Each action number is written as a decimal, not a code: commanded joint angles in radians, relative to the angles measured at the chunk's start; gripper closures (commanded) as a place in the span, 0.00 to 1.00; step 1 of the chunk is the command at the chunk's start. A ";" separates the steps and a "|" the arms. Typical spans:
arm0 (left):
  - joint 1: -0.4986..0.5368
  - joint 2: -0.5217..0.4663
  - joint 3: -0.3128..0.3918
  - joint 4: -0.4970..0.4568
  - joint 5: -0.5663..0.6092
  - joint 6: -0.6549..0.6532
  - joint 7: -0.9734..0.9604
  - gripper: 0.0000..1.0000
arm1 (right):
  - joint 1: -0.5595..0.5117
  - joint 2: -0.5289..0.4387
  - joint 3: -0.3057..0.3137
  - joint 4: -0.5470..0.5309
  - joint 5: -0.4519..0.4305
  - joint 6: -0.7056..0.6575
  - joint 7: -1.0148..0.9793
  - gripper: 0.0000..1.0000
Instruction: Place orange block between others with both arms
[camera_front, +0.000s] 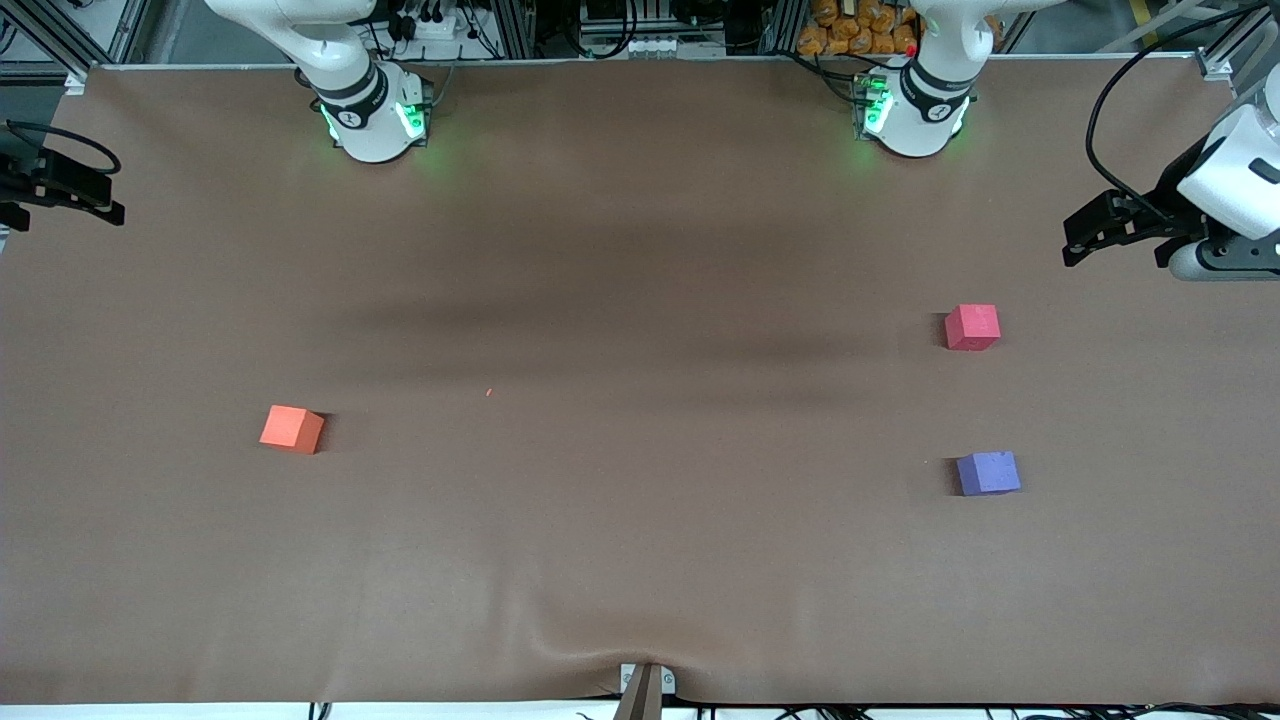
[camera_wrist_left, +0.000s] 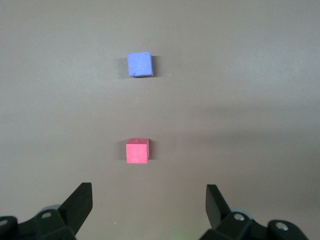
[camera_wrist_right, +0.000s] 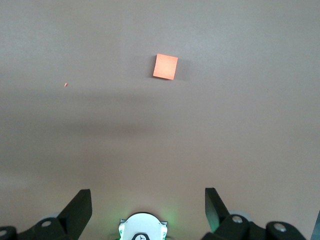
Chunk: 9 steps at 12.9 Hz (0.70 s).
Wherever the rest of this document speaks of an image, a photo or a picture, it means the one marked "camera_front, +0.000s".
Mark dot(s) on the pink foam block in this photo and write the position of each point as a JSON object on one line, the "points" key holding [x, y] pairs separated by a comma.
{"points": [[972, 327]]}

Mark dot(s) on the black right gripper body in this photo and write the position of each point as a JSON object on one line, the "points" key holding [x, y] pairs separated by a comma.
{"points": [[30, 184]]}

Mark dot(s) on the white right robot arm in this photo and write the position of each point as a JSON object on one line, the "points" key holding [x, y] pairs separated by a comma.
{"points": [[365, 110]]}

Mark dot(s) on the green lit controller board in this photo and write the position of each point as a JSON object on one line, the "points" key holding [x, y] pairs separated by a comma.
{"points": [[866, 100]]}

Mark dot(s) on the orange foam block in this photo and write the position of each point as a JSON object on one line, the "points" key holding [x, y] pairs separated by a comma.
{"points": [[292, 428]]}

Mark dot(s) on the purple foam block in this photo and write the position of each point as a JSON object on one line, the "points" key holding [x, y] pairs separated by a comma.
{"points": [[989, 473]]}

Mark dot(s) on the brown table mat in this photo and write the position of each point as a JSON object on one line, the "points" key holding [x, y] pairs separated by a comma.
{"points": [[640, 450]]}

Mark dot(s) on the metal table clamp bracket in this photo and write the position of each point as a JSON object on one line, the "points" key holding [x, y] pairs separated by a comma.
{"points": [[668, 680]]}

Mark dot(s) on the bag of orange fruits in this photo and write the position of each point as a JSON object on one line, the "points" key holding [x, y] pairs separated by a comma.
{"points": [[850, 28]]}

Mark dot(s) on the brown clamp bar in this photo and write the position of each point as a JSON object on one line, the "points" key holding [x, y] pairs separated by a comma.
{"points": [[640, 700]]}

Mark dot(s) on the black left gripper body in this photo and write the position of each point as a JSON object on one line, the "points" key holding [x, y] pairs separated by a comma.
{"points": [[1168, 203]]}

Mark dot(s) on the white power strip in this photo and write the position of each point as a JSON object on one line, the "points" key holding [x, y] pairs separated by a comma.
{"points": [[430, 25]]}

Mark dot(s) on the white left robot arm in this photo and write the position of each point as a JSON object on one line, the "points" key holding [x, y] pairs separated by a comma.
{"points": [[925, 110]]}

